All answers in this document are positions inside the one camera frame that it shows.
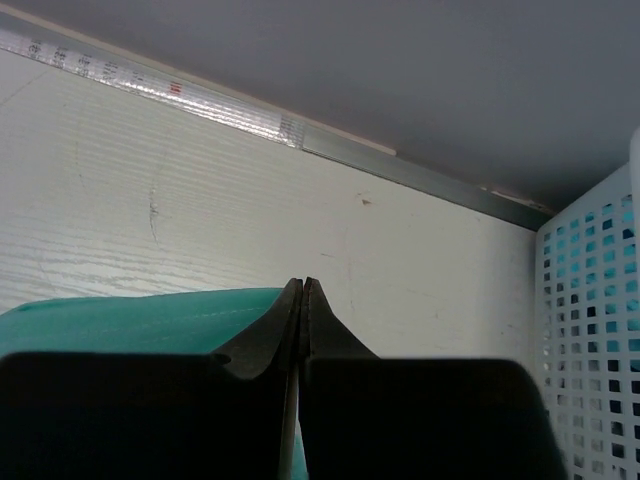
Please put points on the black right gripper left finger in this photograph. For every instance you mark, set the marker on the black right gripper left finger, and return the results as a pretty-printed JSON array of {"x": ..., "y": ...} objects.
[{"x": 150, "y": 415}]

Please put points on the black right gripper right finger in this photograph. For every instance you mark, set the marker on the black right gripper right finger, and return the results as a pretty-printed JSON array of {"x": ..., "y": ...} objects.
[{"x": 367, "y": 417}]

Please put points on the white plastic laundry basket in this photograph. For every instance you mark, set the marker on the white plastic laundry basket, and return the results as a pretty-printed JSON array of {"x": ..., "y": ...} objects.
[{"x": 593, "y": 400}]

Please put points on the teal green t-shirt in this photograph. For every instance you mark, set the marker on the teal green t-shirt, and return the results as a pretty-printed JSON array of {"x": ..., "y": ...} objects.
[{"x": 140, "y": 320}]

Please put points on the light blue crumpled t-shirt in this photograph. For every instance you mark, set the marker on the light blue crumpled t-shirt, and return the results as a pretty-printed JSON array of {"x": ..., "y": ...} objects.
[{"x": 587, "y": 281}]

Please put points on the aluminium table edge rail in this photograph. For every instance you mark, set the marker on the aluminium table edge rail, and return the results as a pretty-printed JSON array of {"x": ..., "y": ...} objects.
[{"x": 78, "y": 57}]

